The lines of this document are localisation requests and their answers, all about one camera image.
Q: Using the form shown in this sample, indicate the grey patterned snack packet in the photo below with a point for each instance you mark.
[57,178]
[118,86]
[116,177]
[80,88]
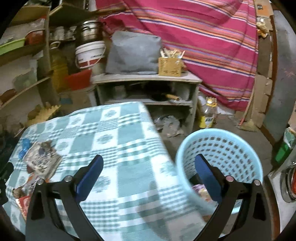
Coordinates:
[43,159]

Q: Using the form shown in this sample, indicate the wooden handled pan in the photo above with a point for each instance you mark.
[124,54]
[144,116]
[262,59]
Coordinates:
[173,98]

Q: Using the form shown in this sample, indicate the green trash bin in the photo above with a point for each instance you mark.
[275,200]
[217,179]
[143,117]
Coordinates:
[287,145]

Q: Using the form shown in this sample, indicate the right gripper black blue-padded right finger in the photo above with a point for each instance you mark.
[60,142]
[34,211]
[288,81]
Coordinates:
[253,221]

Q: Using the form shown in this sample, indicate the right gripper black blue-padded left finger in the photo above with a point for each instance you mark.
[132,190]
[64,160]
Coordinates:
[43,219]

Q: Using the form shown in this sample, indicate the red striped cloth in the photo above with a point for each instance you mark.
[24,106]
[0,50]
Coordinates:
[218,38]

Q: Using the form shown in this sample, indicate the green checkered tablecloth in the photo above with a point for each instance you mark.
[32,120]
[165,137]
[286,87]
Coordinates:
[138,195]

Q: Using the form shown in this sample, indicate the crumpled clear plastic bag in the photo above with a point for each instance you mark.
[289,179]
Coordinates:
[169,126]

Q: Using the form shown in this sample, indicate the cooking oil bottle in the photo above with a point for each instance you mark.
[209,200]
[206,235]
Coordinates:
[208,113]

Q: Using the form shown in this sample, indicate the light blue plastic basket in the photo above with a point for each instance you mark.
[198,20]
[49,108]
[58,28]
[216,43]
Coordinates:
[225,150]

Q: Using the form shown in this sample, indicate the grey low shelf unit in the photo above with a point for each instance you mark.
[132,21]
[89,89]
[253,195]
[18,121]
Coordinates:
[151,90]

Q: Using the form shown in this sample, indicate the steel pot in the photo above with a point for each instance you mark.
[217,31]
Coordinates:
[89,31]

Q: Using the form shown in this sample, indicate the bamboo chopstick holder box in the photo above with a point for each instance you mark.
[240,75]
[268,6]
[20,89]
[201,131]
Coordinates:
[171,67]

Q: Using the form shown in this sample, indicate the red snack wrapper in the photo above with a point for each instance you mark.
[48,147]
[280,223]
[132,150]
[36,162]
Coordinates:
[23,203]

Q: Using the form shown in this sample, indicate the grey fabric bag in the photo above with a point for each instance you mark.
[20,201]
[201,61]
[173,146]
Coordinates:
[133,53]

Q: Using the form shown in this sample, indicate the pink snack wrapper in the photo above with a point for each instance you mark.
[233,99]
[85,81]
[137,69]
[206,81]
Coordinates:
[201,190]

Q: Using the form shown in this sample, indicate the red plastic basin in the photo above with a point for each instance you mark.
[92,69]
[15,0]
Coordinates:
[79,80]

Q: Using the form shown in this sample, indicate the straw broom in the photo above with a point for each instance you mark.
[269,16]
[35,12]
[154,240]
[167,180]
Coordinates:
[247,125]

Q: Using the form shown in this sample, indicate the white plastic bucket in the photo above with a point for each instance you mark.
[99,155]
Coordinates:
[89,54]

